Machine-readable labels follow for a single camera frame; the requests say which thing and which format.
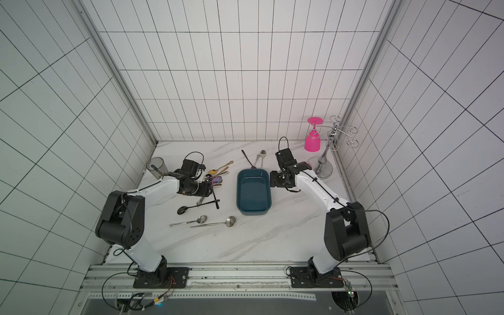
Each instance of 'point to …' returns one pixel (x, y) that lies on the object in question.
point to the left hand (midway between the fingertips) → (204, 193)
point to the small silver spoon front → (201, 220)
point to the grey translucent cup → (156, 166)
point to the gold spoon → (224, 169)
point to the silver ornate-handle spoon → (262, 153)
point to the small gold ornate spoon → (212, 172)
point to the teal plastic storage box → (254, 191)
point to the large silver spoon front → (230, 222)
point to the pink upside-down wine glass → (312, 141)
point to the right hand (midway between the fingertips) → (268, 180)
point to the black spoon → (182, 210)
